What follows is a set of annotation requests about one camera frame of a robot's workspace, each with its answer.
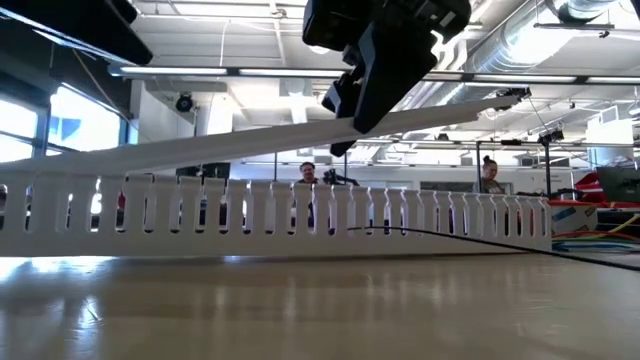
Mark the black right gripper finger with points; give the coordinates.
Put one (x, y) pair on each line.
(342, 95)
(395, 75)

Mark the white duct cover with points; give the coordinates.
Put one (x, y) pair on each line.
(200, 147)

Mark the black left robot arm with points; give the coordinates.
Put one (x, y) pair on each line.
(75, 25)

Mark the long ceiling light bar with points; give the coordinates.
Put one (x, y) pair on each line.
(280, 72)

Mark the black background robot arms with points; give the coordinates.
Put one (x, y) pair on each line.
(335, 177)

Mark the person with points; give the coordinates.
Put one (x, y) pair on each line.
(489, 175)
(307, 172)

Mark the black monitor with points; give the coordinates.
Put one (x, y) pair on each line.
(215, 170)

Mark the black ceiling spotlight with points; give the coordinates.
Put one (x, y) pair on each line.
(184, 103)

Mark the orange plastic tool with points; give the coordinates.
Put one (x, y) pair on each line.
(575, 202)

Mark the white box with blue tape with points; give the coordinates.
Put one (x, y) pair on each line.
(572, 220)

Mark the red and black tool box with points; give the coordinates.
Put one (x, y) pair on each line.
(617, 185)

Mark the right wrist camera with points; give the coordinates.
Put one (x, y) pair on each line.
(332, 22)

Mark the silver ventilation duct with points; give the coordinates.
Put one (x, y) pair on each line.
(520, 35)

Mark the black overhead rig camera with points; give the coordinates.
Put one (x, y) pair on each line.
(515, 92)

